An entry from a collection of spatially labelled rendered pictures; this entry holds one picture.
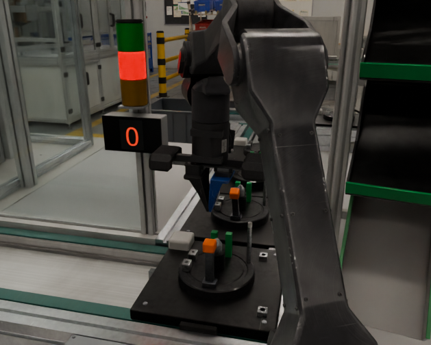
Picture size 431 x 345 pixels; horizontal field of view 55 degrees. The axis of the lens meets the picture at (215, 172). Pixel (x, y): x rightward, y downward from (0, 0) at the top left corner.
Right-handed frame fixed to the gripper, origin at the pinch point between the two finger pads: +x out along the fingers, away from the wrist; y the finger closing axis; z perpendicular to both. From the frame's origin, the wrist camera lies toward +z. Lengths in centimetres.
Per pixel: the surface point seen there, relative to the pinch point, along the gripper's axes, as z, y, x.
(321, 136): 120, -20, 25
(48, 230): 14.6, 42.6, 21.6
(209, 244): -3.2, -0.8, 7.9
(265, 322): -7.3, -11.0, 18.0
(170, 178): 73, 33, 31
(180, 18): 1054, 342, 7
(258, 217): 24.6, -5.5, 16.8
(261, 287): 1.6, -9.2, 18.3
